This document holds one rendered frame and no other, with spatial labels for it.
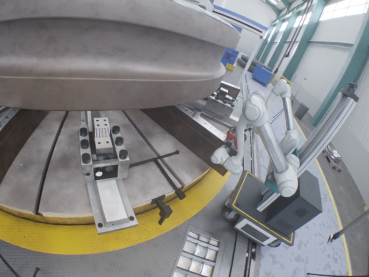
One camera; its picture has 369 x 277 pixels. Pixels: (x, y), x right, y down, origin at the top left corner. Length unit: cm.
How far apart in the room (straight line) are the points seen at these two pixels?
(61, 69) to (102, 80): 32
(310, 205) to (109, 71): 200
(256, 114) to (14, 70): 168
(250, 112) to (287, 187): 58
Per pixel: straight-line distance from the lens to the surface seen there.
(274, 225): 197
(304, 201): 172
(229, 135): 175
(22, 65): 149
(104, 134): 127
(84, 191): 152
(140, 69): 140
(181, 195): 156
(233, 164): 143
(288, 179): 127
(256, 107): 102
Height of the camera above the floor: 160
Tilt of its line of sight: 36 degrees down
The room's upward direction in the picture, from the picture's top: 23 degrees clockwise
